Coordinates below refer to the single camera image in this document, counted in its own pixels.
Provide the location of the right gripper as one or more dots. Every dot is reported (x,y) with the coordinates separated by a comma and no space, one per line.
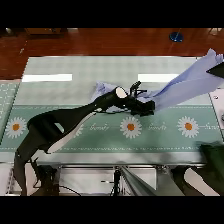
(218,70)

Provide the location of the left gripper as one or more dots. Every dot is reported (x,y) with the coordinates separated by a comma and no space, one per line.
(144,107)

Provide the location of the light blue shirt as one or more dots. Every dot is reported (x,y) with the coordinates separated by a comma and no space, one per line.
(186,86)

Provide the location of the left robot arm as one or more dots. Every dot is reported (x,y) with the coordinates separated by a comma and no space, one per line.
(60,125)

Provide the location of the blue round disc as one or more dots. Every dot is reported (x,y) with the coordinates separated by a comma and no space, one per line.
(176,36)

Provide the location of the dark green garment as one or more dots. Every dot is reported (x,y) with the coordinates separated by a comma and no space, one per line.
(213,160)

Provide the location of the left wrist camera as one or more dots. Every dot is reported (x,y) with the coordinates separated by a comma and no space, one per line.
(136,89)

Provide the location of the silver frame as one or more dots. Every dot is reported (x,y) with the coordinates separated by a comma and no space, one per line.
(140,186)

